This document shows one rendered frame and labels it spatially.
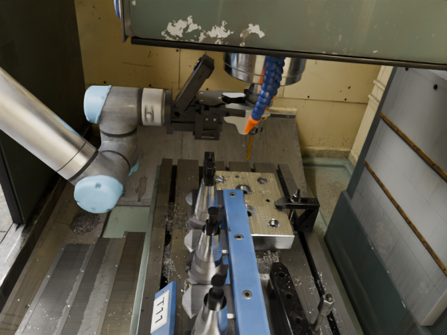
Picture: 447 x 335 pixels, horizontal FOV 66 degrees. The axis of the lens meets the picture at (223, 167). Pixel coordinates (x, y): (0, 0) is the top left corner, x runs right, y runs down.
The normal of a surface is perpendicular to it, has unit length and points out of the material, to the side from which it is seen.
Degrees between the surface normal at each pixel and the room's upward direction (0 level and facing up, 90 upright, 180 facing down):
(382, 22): 90
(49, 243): 17
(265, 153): 24
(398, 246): 90
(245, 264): 0
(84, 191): 91
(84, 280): 8
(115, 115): 90
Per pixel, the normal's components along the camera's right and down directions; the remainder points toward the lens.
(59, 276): 0.09, -0.90
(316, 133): 0.07, 0.56
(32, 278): 0.39, -0.77
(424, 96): -0.99, -0.04
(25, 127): 0.33, 0.29
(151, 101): 0.11, -0.13
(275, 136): 0.12, -0.53
